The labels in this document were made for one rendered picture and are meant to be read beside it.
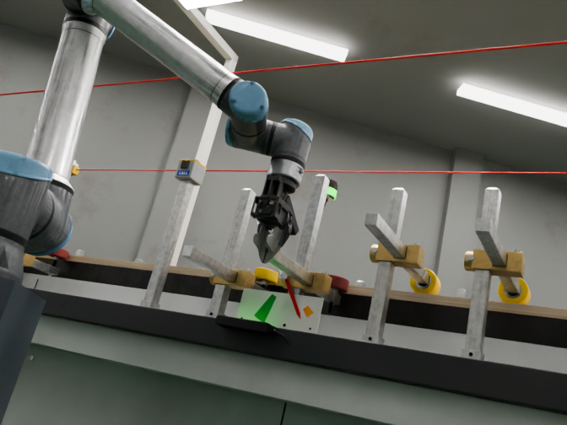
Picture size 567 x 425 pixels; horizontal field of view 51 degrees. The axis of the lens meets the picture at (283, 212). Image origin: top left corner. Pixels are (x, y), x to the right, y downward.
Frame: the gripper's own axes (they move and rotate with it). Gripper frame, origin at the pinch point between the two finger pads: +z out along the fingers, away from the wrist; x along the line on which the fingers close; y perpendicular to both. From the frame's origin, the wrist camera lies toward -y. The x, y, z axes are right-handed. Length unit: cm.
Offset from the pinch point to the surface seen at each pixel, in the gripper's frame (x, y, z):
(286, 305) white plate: -5.1, -23.7, 4.9
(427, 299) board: 27, -46, -8
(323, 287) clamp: 4.7, -24.0, -1.6
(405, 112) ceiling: -115, -346, -278
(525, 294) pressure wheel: 53, -47, -12
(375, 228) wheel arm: 25.5, -1.8, -10.6
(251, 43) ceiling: -219, -220, -273
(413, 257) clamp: 28.5, -23.2, -11.9
